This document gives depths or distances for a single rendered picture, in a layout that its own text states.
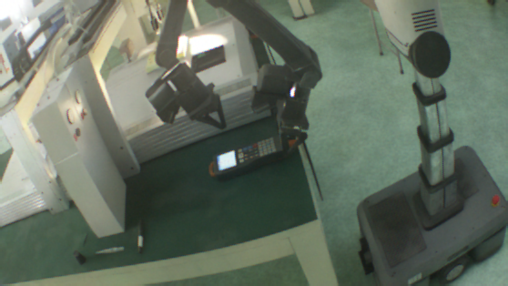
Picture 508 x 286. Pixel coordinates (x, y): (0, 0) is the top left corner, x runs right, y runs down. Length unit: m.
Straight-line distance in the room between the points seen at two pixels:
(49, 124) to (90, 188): 0.24
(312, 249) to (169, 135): 0.55
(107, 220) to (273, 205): 0.47
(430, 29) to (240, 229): 0.72
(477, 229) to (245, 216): 0.88
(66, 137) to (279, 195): 0.59
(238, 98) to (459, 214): 0.90
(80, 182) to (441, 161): 1.11
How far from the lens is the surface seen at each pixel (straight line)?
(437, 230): 1.70
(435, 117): 1.45
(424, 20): 1.23
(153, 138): 1.54
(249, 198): 1.30
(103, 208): 1.35
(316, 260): 1.29
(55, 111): 1.21
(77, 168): 1.29
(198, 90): 1.23
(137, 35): 2.16
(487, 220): 1.71
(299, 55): 1.18
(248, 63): 1.62
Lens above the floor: 1.57
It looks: 35 degrees down
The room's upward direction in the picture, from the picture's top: 22 degrees counter-clockwise
